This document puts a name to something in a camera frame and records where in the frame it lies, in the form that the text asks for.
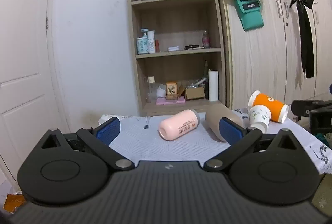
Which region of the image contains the white door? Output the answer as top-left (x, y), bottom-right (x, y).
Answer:
top-left (0, 0), bottom-right (71, 189)

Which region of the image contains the clear bottle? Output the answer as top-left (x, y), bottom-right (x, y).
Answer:
top-left (147, 76), bottom-right (157, 103)

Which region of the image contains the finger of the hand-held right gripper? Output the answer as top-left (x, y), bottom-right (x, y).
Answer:
top-left (291, 100), bottom-right (332, 118)

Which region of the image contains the orange wrapper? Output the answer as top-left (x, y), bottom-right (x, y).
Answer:
top-left (2, 193), bottom-right (27, 214)

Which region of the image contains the orange flower box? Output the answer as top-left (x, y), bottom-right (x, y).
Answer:
top-left (165, 81), bottom-right (178, 100)

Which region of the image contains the flat pink box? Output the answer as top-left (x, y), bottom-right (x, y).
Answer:
top-left (156, 96), bottom-right (186, 105)

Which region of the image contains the black ribbon bow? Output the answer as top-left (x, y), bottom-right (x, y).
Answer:
top-left (289, 0), bottom-right (314, 79)

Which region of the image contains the teal bag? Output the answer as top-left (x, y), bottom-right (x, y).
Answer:
top-left (234, 0), bottom-right (264, 32)

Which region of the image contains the light wooden wardrobe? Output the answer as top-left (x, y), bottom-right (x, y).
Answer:
top-left (211, 0), bottom-right (332, 112)

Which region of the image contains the teal and white bottle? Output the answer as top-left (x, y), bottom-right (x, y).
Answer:
top-left (137, 29), bottom-right (149, 55)

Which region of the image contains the orange cup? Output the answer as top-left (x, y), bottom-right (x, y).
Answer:
top-left (247, 90), bottom-right (289, 123)

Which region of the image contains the white patterned paper cup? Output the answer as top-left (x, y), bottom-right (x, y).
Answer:
top-left (247, 105), bottom-right (271, 133)

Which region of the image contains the pink plastic bottle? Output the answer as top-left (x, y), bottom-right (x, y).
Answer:
top-left (158, 109), bottom-right (200, 141)

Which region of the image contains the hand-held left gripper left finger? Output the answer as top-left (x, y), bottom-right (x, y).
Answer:
top-left (41, 117), bottom-right (135, 172)

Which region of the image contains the cardboard box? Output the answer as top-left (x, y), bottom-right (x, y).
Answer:
top-left (184, 87), bottom-right (205, 100)

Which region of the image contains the green cloth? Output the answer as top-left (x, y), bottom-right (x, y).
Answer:
top-left (311, 175), bottom-right (332, 215)

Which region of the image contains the white printed table cloth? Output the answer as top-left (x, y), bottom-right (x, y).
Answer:
top-left (98, 108), bottom-right (332, 175)

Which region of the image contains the tan cup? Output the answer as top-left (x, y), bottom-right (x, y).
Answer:
top-left (205, 106), bottom-right (244, 142)

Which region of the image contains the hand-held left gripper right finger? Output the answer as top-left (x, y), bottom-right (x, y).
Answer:
top-left (203, 117), bottom-right (299, 173)

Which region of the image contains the paper towel roll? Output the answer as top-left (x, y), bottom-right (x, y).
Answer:
top-left (208, 70), bottom-right (219, 102)

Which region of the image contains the wooden shelf unit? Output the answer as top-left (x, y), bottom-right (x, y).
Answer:
top-left (126, 0), bottom-right (230, 116)

